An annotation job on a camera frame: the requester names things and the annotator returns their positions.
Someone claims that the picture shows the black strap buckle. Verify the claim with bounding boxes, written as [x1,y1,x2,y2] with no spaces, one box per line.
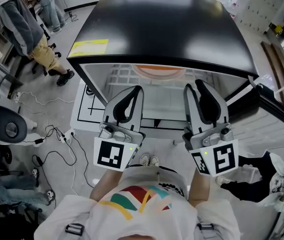
[64,222,85,237]
[197,222,215,233]

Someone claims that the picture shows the black cable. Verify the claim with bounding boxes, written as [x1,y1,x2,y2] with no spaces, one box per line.
[31,124,95,190]

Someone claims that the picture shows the person's white printed t-shirt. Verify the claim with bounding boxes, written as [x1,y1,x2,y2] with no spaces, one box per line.
[33,165,241,240]

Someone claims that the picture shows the orange plate of food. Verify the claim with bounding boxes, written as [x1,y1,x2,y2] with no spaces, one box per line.
[133,64,187,81]

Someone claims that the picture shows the white locker cabinet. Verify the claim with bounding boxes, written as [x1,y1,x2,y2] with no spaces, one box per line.
[239,0,284,34]

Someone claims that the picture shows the yellow label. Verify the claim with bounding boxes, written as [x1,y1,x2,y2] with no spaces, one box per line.
[69,38,110,58]

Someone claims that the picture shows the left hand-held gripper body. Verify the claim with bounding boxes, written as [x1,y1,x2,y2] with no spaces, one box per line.
[93,120,146,172]

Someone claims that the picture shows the person's left forearm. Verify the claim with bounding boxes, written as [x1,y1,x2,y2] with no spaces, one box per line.
[89,168,125,202]

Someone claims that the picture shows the white device with dark screen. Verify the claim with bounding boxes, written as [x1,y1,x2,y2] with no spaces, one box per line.
[0,103,39,148]

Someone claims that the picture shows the brown wooden boards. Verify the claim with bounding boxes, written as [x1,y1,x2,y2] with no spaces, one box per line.
[260,40,284,90]

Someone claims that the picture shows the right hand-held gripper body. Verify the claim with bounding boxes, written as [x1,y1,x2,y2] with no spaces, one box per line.
[183,123,240,178]

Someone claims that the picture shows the person's right forearm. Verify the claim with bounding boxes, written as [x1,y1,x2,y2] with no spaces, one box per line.
[188,170,211,208]

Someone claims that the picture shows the person's white left shoe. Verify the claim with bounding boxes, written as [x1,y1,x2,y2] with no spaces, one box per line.
[140,153,150,167]

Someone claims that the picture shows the white cable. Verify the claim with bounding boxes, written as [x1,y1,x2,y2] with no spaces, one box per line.
[18,90,76,135]

